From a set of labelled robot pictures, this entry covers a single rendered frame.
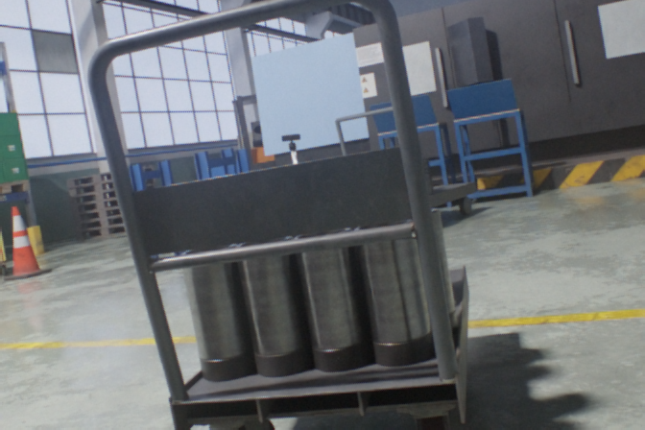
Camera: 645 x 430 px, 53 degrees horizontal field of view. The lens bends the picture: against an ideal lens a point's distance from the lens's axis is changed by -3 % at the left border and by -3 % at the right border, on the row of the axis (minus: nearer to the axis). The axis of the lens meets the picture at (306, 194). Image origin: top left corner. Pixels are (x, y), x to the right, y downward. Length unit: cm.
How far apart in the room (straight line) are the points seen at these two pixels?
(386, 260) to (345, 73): 659
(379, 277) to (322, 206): 22
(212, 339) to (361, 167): 52
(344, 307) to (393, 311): 10
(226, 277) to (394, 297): 36
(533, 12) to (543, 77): 68
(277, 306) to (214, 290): 14
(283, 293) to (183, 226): 26
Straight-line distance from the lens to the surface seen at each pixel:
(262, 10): 114
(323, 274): 133
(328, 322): 136
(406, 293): 132
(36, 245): 983
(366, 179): 114
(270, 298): 138
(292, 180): 117
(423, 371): 131
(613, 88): 731
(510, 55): 740
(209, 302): 142
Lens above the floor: 69
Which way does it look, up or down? 3 degrees down
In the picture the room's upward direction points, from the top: 10 degrees counter-clockwise
